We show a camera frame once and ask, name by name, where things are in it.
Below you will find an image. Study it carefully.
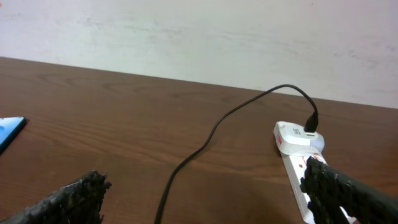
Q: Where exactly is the white power strip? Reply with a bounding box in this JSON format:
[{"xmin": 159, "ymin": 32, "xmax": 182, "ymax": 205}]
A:
[{"xmin": 279, "ymin": 149, "xmax": 358, "ymax": 224}]

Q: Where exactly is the blue Galaxy smartphone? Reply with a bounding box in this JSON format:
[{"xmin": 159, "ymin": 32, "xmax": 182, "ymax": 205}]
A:
[{"xmin": 0, "ymin": 116, "xmax": 27, "ymax": 154}]

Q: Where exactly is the black USB charging cable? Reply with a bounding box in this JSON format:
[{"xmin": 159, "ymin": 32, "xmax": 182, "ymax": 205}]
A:
[{"xmin": 153, "ymin": 83, "xmax": 320, "ymax": 224}]

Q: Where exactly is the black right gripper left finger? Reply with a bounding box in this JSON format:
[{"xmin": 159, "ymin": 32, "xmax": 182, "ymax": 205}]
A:
[{"xmin": 1, "ymin": 170, "xmax": 111, "ymax": 224}]

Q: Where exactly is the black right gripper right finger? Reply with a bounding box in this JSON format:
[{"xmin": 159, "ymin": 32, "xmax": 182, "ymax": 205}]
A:
[{"xmin": 300, "ymin": 157, "xmax": 397, "ymax": 224}]

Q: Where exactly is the white USB charger plug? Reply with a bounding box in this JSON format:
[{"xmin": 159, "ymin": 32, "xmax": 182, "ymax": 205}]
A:
[{"xmin": 273, "ymin": 121, "xmax": 325, "ymax": 156}]

